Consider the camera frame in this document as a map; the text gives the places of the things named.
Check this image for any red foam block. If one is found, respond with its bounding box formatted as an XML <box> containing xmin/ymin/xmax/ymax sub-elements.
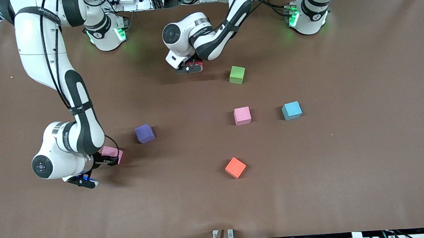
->
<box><xmin>188</xmin><ymin>59</ymin><xmax>204</xmax><ymax>72</ymax></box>

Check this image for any pink foam block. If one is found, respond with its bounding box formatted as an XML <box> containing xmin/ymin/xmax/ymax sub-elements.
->
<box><xmin>100</xmin><ymin>144</ymin><xmax>124</xmax><ymax>166</ymax></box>
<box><xmin>233</xmin><ymin>106</ymin><xmax>252</xmax><ymax>126</ymax></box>

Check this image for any purple foam block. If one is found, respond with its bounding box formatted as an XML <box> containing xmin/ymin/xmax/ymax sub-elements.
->
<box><xmin>134</xmin><ymin>123</ymin><xmax>156</xmax><ymax>145</ymax></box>

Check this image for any cyan foam block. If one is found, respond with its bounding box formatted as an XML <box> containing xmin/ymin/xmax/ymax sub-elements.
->
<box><xmin>281</xmin><ymin>101</ymin><xmax>303</xmax><ymax>121</ymax></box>

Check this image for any green foam block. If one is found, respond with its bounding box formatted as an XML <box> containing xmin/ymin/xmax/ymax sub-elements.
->
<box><xmin>229</xmin><ymin>65</ymin><xmax>247</xmax><ymax>85</ymax></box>

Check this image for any white power strip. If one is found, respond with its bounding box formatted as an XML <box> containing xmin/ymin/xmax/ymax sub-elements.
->
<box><xmin>111</xmin><ymin>0</ymin><xmax>153</xmax><ymax>13</ymax></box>

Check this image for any orange foam block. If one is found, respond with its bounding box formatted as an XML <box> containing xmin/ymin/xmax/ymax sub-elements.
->
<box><xmin>224</xmin><ymin>156</ymin><xmax>248</xmax><ymax>180</ymax></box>

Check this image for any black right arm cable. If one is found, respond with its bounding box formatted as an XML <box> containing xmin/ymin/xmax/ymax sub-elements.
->
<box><xmin>38</xmin><ymin>0</ymin><xmax>121</xmax><ymax>166</ymax></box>

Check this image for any grey metal bracket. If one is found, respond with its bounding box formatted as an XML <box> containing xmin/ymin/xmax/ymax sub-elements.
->
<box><xmin>212</xmin><ymin>228</ymin><xmax>235</xmax><ymax>238</ymax></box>

